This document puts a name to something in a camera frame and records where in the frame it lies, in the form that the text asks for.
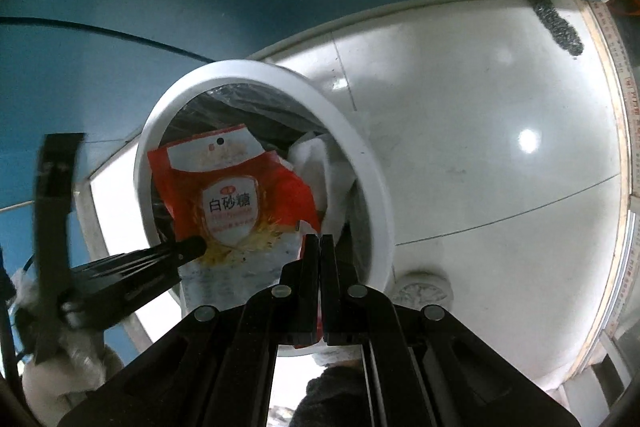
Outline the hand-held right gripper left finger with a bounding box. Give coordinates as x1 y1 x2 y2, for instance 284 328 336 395
57 234 321 427

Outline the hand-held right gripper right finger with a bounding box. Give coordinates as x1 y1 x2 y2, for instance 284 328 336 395
320 234 591 427

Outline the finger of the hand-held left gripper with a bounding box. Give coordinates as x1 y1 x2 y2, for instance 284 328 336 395
70 234 208 308

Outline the red sugar bag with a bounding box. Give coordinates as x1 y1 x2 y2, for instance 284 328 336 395
146 123 322 350

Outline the white tissue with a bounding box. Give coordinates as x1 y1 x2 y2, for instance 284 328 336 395
287 132 358 233

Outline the white round trash bin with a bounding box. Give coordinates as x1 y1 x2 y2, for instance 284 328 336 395
134 59 396 358

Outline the person's left hand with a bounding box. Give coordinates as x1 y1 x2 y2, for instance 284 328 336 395
22 331 125 425

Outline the grey slipper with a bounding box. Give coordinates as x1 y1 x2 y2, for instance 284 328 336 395
392 271 455 308

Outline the person's dark fleece clothing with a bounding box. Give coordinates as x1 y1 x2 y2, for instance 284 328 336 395
290 364 381 427

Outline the dark grainy floor pad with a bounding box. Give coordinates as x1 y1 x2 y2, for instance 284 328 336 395
531 0 585 56

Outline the wooden door threshold strip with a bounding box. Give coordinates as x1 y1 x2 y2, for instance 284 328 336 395
575 0 640 388

